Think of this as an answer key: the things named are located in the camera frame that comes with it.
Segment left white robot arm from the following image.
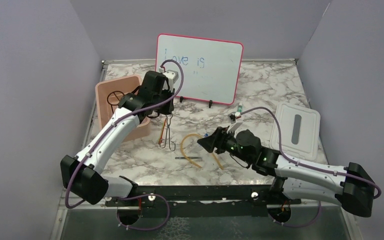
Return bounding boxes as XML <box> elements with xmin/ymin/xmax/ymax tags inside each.
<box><xmin>60</xmin><ymin>70</ymin><xmax>179</xmax><ymax>206</ymax></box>

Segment yellow rubber tube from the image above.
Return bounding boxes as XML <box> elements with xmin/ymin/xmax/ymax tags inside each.
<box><xmin>180</xmin><ymin>133</ymin><xmax>225</xmax><ymax>171</ymax></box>

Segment metal crucible tongs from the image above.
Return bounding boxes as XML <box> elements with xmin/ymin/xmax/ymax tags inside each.
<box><xmin>159</xmin><ymin>114</ymin><xmax>176</xmax><ymax>152</ymax></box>

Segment black metal rod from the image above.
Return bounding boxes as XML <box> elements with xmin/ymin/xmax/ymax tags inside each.
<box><xmin>174</xmin><ymin>156</ymin><xmax>203</xmax><ymax>160</ymax></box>

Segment small green white vial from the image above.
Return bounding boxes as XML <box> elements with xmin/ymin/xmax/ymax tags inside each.
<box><xmin>237</xmin><ymin>102</ymin><xmax>243</xmax><ymax>114</ymax></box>

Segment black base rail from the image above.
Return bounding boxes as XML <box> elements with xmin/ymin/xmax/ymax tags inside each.
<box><xmin>105</xmin><ymin>185</ymin><xmax>301</xmax><ymax>218</ymax></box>

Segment pink plastic bin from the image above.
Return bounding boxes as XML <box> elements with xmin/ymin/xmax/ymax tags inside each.
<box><xmin>95</xmin><ymin>74</ymin><xmax>151</xmax><ymax>142</ymax></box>

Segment white plastic bin lid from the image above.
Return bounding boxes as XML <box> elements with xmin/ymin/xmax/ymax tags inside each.
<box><xmin>275</xmin><ymin>102</ymin><xmax>321</xmax><ymax>161</ymax></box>

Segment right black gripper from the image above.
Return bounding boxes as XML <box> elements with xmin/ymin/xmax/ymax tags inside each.
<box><xmin>197</xmin><ymin>125</ymin><xmax>252</xmax><ymax>164</ymax></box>

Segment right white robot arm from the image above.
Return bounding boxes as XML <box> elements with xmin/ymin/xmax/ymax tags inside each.
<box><xmin>197</xmin><ymin>127</ymin><xmax>375</xmax><ymax>218</ymax></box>

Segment pink framed whiteboard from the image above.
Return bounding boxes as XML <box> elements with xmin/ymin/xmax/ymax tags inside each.
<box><xmin>155</xmin><ymin>33</ymin><xmax>244</xmax><ymax>105</ymax></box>

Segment black wire tripod stand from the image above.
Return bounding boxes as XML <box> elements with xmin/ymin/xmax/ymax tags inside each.
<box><xmin>106</xmin><ymin>90</ymin><xmax>125</xmax><ymax>108</ymax></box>

